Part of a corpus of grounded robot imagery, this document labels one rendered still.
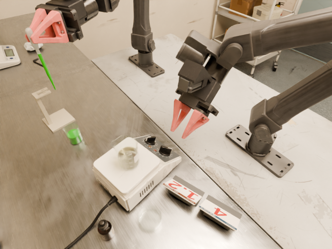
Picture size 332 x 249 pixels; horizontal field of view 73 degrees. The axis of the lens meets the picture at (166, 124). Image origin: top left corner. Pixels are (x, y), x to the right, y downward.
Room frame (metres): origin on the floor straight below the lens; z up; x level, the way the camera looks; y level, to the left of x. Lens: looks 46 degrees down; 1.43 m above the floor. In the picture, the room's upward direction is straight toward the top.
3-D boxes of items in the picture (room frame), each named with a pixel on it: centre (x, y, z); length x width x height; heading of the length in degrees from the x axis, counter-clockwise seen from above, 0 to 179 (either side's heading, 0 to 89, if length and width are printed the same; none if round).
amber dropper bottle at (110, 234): (0.18, 0.13, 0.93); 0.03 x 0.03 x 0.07
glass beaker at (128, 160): (0.31, 0.09, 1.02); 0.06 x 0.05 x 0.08; 90
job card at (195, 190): (0.28, -0.05, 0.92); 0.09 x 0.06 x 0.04; 55
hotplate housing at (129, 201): (0.33, 0.08, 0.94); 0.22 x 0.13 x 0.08; 138
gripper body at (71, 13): (0.55, 0.23, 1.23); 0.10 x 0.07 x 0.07; 67
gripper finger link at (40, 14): (0.49, 0.26, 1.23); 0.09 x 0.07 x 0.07; 157
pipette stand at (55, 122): (0.54, 0.36, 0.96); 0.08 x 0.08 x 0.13; 46
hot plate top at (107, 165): (0.31, 0.09, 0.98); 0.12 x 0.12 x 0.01; 48
